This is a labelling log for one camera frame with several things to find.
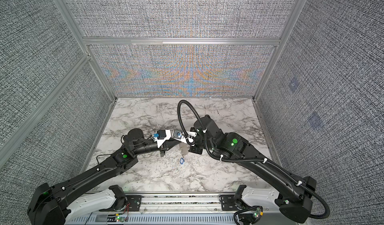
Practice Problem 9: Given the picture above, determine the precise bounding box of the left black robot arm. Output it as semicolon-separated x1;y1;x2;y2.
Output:
27;128;189;225

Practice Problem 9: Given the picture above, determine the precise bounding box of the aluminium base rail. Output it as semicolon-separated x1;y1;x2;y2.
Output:
65;189;294;225

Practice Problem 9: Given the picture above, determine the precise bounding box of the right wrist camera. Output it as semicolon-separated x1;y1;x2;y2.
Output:
171;130;197;144

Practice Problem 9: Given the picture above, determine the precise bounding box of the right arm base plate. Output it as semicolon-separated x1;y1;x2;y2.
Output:
219;194;252;212

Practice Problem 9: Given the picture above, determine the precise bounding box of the aluminium enclosure frame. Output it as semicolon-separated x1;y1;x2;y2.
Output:
1;0;307;166

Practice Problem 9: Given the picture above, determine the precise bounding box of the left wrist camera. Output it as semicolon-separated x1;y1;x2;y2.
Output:
153;130;172;148

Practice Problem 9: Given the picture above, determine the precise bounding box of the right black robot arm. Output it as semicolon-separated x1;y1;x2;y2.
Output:
176;115;316;223

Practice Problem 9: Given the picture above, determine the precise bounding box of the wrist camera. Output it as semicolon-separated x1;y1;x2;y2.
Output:
153;130;172;148
171;130;197;144

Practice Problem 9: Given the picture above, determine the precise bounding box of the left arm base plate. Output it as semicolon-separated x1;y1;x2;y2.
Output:
100;195;143;213

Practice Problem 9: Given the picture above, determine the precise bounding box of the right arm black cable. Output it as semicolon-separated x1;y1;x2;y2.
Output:
176;100;331;220

